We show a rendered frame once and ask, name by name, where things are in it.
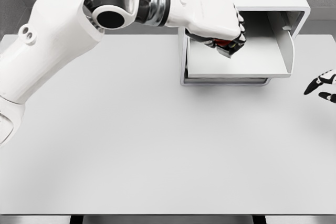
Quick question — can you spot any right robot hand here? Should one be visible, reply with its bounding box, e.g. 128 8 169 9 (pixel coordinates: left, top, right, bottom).
303 69 336 103

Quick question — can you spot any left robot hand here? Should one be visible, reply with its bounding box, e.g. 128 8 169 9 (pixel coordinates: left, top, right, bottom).
184 1 247 59

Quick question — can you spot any red and grey load switch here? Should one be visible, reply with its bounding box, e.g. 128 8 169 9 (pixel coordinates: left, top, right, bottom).
213 38 237 57

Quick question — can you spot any white cabinet drawer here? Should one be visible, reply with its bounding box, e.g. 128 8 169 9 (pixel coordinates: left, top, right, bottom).
185 10 297 79

